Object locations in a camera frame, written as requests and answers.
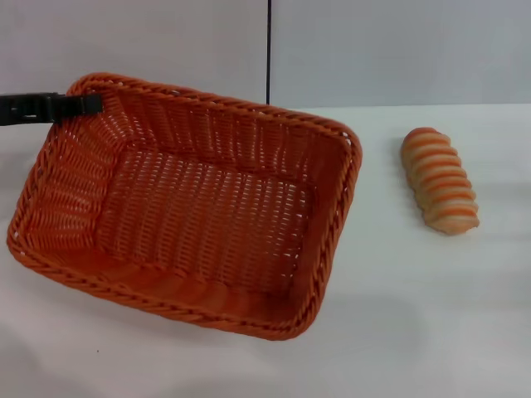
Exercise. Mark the orange woven plastic basket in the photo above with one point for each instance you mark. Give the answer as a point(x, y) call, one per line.
point(199, 215)

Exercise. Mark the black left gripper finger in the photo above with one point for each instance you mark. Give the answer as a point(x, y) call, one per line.
point(37, 108)

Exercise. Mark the striped bread loaf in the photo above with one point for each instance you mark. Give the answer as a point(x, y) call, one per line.
point(441, 186)

